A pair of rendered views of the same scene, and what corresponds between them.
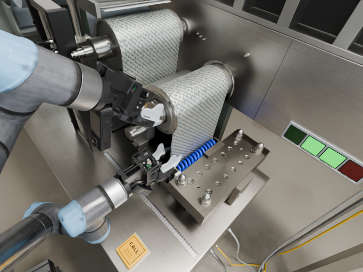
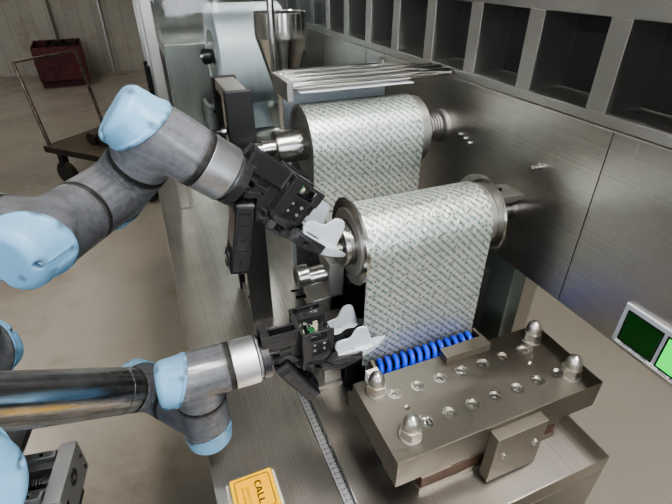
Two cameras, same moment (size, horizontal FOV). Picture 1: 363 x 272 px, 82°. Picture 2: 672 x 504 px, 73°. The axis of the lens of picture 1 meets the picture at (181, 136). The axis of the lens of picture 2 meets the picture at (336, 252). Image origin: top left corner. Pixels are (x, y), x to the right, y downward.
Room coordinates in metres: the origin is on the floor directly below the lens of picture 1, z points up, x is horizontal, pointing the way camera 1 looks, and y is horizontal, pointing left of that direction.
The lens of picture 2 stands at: (-0.13, -0.21, 1.64)
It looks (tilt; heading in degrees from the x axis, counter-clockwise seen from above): 32 degrees down; 28
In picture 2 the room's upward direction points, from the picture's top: straight up
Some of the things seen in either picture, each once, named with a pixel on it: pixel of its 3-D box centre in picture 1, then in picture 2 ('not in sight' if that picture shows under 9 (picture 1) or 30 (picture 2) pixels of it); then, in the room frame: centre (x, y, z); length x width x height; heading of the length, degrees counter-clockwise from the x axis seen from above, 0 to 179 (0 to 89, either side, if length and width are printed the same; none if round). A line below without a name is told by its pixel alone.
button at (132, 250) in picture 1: (132, 251); (255, 497); (0.17, 0.10, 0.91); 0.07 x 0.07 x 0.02; 51
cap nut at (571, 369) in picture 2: (259, 147); (573, 365); (0.56, -0.31, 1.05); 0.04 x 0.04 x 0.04
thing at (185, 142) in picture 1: (195, 136); (423, 310); (0.50, -0.05, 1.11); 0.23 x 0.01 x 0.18; 141
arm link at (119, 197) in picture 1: (113, 190); (246, 359); (0.26, 0.16, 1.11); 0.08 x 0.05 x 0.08; 51
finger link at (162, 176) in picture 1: (160, 172); (335, 355); (0.35, 0.05, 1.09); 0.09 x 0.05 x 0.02; 132
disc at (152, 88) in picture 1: (159, 110); (349, 241); (0.45, 0.07, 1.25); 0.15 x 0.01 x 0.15; 51
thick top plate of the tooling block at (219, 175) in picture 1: (222, 169); (475, 394); (0.46, -0.17, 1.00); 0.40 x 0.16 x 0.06; 141
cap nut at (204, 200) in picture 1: (206, 197); (411, 425); (0.31, -0.10, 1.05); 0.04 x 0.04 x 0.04
